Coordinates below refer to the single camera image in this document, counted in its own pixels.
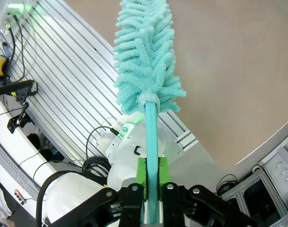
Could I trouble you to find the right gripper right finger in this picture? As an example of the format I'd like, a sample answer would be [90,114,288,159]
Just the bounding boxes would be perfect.
[158,157,253,227]

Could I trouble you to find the teal microfibre duster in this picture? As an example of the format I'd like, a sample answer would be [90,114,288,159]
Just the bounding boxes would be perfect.
[112,0,188,224]

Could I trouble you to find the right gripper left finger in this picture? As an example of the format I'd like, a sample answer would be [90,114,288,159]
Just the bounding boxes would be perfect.
[72,157,149,227]

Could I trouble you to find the black connector cables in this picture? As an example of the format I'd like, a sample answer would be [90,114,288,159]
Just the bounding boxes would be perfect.
[3,13,27,82]

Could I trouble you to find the slotted aluminium base platform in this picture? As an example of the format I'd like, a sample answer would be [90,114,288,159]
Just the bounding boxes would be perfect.
[0,0,199,166]

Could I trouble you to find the grey drawer cabinet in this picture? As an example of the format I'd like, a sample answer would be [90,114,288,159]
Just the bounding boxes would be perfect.
[257,141,288,185]

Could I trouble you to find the thick black arm hose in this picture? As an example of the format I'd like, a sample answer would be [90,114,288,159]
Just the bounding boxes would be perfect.
[36,169,83,226]

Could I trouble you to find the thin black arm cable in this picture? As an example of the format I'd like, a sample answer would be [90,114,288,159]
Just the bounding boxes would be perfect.
[85,126,119,166]

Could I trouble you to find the white control box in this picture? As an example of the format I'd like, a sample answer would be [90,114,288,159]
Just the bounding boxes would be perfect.
[0,0,37,35]

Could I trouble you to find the black clamp bracket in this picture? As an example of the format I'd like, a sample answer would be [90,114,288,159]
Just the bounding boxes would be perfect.
[7,102,33,131]

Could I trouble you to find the black coiled cable bundle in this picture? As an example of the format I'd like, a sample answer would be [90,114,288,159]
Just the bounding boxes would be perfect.
[81,155,112,185]

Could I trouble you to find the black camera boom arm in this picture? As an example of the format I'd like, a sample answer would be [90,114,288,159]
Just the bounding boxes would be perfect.
[0,79,38,98]

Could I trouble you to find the seated person white coat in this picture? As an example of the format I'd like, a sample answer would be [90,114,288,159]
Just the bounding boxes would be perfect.
[0,174,19,227]

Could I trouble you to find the white curved desk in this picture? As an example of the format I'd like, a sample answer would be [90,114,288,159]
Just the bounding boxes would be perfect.
[0,96,64,214]

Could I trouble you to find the grey keyboard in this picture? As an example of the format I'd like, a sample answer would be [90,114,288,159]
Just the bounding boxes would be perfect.
[0,136,34,200]

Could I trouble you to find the small grey button box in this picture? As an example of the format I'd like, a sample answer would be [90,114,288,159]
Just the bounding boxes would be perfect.
[13,188,28,205]

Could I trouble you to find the dark computer case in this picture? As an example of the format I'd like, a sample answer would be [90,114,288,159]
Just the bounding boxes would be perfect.
[221,169,288,227]

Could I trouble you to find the dark shoes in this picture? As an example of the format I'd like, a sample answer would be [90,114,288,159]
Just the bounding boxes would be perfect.
[27,133,64,162]

